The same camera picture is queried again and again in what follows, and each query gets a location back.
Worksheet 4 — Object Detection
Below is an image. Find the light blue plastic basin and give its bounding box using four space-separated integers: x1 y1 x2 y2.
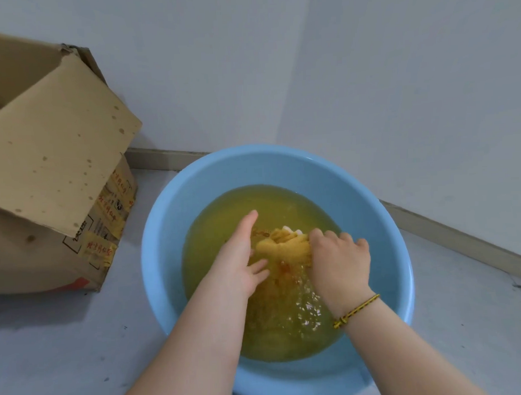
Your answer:
137 139 419 395

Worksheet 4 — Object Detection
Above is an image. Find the person's left forearm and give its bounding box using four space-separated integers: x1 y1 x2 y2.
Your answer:
111 278 253 395

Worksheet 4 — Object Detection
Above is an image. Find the person's left hand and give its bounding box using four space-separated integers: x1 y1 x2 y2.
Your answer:
200 209 271 301

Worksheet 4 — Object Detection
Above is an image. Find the person's right hand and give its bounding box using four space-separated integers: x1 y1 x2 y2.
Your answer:
308 226 376 320

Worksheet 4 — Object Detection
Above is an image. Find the brown cardboard box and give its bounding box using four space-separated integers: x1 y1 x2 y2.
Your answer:
0 23 149 296

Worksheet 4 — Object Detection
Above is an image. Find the person's right forearm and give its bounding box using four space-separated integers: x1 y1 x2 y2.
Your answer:
332 291 490 395

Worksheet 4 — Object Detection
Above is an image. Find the yellowish water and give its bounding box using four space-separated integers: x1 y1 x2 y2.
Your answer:
180 182 348 366

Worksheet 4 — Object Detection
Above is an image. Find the yellow wet cloth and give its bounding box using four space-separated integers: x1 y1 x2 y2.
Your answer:
254 226 313 269

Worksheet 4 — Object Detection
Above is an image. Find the yellow braided bracelet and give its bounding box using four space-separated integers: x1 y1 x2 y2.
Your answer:
332 294 382 330

